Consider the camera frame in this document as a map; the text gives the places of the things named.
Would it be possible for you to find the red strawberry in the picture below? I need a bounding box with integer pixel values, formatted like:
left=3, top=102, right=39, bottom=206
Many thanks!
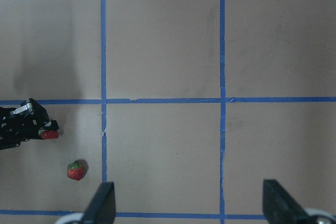
left=67, top=161, right=86, bottom=181
left=38, top=130, right=59, bottom=140

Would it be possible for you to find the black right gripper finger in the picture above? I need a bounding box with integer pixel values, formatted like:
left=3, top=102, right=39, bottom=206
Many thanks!
left=262, top=178, right=336, bottom=224
left=43, top=120, right=59, bottom=131
left=81, top=182, right=116, bottom=224

